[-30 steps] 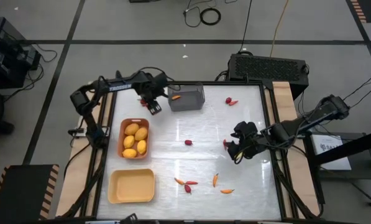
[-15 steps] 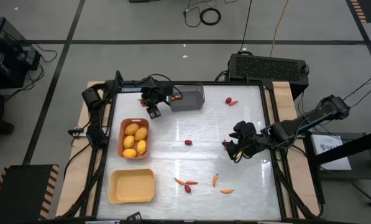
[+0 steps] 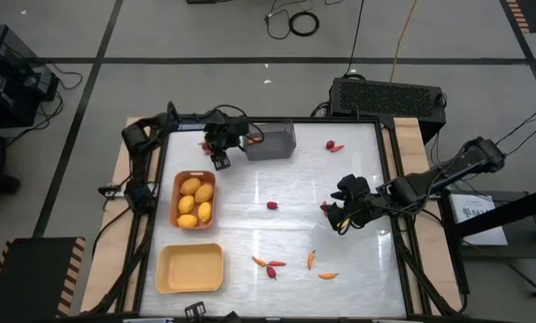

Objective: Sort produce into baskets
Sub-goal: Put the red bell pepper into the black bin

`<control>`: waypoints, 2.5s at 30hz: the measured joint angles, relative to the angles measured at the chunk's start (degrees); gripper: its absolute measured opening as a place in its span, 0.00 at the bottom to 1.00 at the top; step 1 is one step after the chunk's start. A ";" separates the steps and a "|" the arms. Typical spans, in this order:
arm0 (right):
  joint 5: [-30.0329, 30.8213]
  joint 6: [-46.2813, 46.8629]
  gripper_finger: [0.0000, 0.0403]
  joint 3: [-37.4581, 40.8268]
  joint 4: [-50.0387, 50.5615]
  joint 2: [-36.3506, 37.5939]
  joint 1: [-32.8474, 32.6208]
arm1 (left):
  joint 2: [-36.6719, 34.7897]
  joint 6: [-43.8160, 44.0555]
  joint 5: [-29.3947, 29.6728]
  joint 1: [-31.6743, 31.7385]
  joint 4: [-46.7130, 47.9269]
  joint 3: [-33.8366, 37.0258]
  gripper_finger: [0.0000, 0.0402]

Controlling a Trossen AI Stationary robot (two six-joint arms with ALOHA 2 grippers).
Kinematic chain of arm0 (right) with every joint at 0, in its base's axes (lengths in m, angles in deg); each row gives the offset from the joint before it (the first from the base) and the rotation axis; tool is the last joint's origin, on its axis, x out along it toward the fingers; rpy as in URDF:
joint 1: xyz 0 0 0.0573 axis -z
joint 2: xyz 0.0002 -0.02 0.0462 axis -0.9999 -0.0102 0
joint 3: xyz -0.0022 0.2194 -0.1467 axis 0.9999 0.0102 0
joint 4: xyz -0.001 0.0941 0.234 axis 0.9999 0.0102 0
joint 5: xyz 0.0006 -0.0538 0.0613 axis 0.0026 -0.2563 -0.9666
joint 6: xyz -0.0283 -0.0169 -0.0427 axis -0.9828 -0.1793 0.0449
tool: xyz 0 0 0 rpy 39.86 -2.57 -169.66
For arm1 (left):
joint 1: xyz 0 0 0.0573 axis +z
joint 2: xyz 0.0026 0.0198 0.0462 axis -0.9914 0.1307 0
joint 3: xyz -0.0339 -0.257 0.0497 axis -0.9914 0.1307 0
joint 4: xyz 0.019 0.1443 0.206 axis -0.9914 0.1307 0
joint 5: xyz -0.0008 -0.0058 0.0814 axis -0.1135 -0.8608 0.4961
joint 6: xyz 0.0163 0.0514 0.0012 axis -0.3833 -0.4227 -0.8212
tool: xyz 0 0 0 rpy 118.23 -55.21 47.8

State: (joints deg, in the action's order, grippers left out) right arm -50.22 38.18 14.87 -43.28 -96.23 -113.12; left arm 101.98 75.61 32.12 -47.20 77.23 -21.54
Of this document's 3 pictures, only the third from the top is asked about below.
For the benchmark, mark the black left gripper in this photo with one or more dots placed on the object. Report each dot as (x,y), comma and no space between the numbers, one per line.
(222,130)

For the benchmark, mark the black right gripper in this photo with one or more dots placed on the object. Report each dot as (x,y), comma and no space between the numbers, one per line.
(359,202)

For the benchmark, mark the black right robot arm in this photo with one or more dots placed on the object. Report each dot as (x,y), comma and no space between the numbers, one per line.
(451,170)

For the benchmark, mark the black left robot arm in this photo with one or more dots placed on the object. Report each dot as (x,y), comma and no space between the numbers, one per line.
(135,139)

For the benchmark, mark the grey plastic basket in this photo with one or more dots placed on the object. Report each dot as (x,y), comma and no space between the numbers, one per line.
(272,145)

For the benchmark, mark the orange plastic basket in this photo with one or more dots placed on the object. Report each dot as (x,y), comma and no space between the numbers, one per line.
(173,197)

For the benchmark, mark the black perforated computer case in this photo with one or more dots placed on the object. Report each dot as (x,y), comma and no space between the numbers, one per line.
(384,98)

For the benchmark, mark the white printed sign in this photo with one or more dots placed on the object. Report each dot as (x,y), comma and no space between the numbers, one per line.
(467,220)

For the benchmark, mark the yellow plastic tray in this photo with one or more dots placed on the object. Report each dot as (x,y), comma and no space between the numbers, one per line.
(189,269)

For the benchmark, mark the black power brick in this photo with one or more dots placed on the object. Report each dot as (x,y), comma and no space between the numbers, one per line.
(200,1)

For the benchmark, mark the light wooden base board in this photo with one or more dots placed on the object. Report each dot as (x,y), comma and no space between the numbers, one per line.
(115,233)

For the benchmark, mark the black metal beam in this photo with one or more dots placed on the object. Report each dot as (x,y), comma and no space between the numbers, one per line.
(519,208)

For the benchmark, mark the dark grey side table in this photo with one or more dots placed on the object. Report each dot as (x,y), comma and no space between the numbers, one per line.
(519,247)

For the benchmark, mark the black equipment rack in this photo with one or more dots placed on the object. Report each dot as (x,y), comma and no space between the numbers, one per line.
(7,89)

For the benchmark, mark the black metal table frame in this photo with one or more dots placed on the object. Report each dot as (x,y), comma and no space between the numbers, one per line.
(308,119)

